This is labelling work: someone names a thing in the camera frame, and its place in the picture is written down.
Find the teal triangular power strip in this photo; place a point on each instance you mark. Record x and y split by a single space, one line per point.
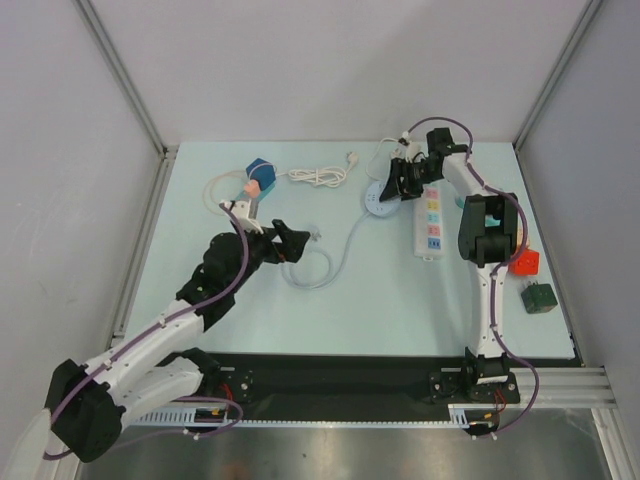
490 221

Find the dark blue cube adapter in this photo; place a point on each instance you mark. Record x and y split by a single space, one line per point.
263 172

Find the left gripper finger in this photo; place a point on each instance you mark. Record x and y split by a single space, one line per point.
280 233
293 245

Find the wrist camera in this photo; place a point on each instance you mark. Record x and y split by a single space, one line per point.
242 214
410 149

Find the round light blue socket hub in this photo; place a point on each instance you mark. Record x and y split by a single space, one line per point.
375 206

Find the dark green cube adapter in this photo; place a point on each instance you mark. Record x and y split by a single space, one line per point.
538 298

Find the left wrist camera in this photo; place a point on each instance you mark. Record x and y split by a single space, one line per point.
242 214

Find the red cube plug adapter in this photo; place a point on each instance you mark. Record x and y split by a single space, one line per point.
527 264

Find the white multicolour power strip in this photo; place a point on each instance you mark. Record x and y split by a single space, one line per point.
428 229

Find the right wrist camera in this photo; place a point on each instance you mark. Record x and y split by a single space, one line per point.
410 149

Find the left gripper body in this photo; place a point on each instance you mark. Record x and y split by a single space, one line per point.
261 249

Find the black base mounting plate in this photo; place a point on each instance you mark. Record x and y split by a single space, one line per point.
359 389

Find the pink small plug adapter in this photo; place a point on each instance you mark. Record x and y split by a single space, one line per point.
252 189

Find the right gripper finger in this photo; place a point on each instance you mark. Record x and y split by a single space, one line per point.
395 189
398 170

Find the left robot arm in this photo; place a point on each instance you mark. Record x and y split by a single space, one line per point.
93 402

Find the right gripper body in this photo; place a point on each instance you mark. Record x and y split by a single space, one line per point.
406 175

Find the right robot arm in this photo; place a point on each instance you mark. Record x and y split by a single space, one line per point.
487 240

